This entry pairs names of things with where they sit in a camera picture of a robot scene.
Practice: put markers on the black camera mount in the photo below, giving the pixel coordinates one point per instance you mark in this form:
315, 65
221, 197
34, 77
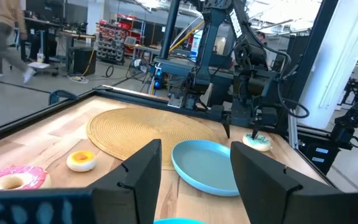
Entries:
356, 116

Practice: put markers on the small orange-yellow iced donut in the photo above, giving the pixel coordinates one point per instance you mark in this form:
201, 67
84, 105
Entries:
73, 165

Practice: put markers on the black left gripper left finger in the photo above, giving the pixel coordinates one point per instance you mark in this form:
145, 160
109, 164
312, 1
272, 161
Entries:
135, 186

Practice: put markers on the black box under workbench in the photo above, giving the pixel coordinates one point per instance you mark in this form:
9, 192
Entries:
84, 60

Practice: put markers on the black metal upright post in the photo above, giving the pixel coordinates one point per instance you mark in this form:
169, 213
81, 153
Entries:
312, 53
169, 31

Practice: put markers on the red parts bin shelf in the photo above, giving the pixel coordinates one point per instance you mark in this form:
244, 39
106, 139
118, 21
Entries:
110, 40

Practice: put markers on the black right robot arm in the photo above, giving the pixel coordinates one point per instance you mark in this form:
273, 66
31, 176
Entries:
250, 56

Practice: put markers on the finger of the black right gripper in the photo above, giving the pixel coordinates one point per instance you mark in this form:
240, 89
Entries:
255, 131
227, 127

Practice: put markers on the dull grey-blue round plate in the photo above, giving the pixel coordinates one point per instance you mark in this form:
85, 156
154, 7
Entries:
204, 165

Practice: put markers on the dark workbench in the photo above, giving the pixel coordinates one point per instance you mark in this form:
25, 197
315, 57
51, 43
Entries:
73, 35

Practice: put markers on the black box with white labels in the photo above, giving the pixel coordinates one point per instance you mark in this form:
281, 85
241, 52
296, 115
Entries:
315, 161

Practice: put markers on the black metal table frame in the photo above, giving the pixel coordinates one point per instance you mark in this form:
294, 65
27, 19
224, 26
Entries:
26, 119

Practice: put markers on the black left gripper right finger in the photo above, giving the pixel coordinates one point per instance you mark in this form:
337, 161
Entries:
266, 193

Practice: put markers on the white building column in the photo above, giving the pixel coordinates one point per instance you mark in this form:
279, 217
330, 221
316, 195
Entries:
337, 62

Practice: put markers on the round woven tan placemat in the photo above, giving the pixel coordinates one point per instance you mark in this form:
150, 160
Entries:
135, 130

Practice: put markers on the large mint green iced donut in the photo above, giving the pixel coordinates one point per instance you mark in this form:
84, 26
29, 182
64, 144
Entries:
264, 144

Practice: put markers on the large pink iced donut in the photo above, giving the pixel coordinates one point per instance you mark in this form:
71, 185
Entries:
33, 175

